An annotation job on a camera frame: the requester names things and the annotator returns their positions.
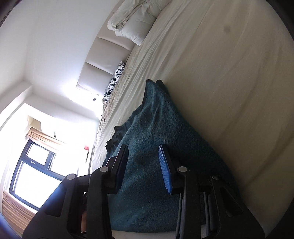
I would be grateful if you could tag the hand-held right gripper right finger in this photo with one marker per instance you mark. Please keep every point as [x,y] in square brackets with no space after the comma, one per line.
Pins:
[165,170]

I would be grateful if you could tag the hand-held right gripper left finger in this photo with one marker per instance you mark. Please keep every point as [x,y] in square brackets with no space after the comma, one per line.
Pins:
[119,167]

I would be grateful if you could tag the dark green sweater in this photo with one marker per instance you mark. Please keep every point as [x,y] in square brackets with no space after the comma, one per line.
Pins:
[156,128]

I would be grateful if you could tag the beige curtain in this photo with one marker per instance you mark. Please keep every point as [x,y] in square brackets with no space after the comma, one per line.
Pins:
[16,211]
[43,137]

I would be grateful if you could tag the black framed window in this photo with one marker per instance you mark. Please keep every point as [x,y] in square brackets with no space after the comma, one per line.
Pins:
[34,174]

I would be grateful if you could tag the zebra print pillow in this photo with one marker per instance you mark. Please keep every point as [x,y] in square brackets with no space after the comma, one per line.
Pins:
[114,80]

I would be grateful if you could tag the bed with beige sheet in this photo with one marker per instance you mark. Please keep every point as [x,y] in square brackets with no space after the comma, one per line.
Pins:
[218,80]

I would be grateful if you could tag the cream padded headboard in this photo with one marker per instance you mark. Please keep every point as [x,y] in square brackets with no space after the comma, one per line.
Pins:
[101,57]

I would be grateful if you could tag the white folded duvet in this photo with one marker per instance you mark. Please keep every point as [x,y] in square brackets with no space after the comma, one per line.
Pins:
[135,20]

